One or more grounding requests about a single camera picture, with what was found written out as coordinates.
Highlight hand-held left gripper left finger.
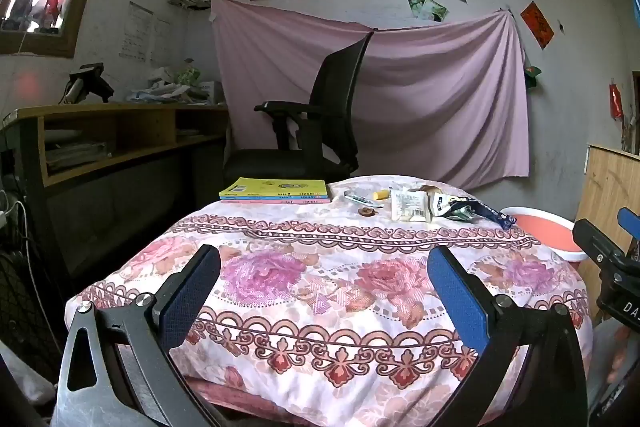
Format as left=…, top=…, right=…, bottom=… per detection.
left=52, top=244, right=223, bottom=427

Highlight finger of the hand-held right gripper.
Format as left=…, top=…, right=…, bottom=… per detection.
left=616, top=207, right=640, bottom=241
left=572, top=218, right=624, bottom=266

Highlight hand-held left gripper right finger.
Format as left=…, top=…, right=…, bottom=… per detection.
left=426, top=246, right=590, bottom=427

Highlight pink basin with white rim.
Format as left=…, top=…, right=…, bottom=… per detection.
left=500, top=206, right=586, bottom=263

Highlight dark green wrapper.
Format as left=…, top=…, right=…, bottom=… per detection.
left=447, top=199, right=476, bottom=223

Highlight blue wrapper strip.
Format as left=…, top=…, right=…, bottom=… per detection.
left=470, top=202, right=519, bottom=229

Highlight white plastic wrapper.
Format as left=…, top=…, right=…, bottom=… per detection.
left=390, top=189, right=431, bottom=223

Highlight white toothpaste tube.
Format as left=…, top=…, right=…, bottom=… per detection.
left=343, top=190, right=384, bottom=209

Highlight person's right hand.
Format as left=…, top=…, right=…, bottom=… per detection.
left=603, top=326, right=640, bottom=387

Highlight wooden board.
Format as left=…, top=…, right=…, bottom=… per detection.
left=575, top=143, right=640, bottom=259

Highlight red hanging ornament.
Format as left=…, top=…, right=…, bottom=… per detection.
left=609, top=79, right=625, bottom=120

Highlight floral pink tablecloth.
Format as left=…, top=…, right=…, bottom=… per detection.
left=65, top=175, right=593, bottom=427

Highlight yellow book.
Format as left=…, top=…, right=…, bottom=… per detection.
left=219, top=177, right=328, bottom=198

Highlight wooden desk with shelves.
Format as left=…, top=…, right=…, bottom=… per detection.
left=2, top=103, right=232, bottom=289

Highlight stack of papers in shelf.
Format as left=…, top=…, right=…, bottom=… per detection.
left=45, top=142, right=113, bottom=170

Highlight white box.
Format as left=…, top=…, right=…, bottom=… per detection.
left=197, top=81, right=224, bottom=104

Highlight pile of loose papers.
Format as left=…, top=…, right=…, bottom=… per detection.
left=125, top=67, right=201, bottom=104

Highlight pink hanging cloth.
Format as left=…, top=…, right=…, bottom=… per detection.
left=210, top=0, right=531, bottom=190

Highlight red paper sign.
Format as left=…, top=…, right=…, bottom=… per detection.
left=520, top=2, right=555, bottom=50

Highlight green plastic bag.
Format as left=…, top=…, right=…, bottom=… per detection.
left=175, top=66, right=203, bottom=88

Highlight black office chair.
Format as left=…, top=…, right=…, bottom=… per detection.
left=222, top=33, right=375, bottom=186

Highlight black desk clamp device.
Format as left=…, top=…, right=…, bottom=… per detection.
left=60, top=63, right=115, bottom=104

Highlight white cables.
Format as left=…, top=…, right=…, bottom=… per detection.
left=0, top=189, right=32, bottom=234

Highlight white wall paper sheet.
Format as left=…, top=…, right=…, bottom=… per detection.
left=150, top=17, right=171, bottom=66

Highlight white wall calendar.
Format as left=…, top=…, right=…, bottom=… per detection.
left=119, top=2, right=153, bottom=62

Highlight wire wall shelf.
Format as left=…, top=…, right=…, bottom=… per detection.
left=168, top=0, right=226, bottom=12

